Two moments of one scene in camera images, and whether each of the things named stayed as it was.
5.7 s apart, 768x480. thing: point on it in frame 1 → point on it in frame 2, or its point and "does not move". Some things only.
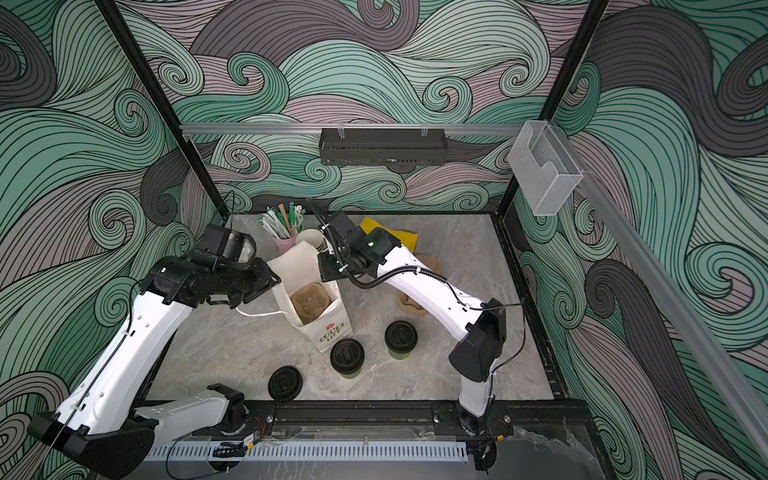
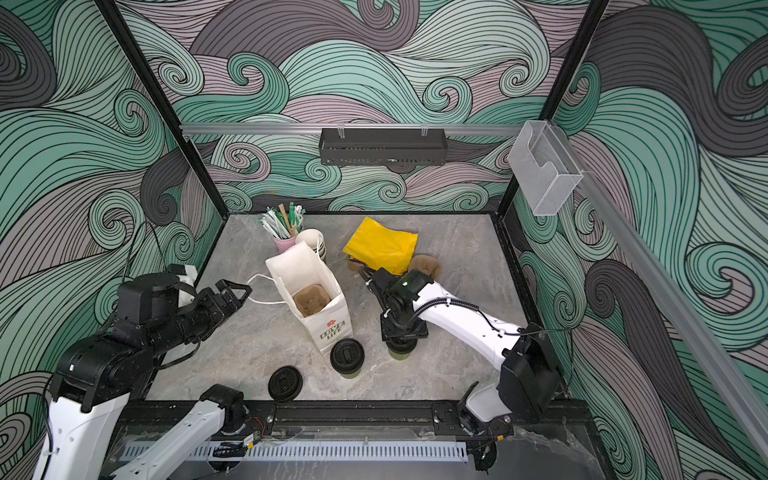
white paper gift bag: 298,266 does not move
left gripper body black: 253,280 → 210,311
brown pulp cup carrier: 309,301 does not move
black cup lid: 401,336 does not move
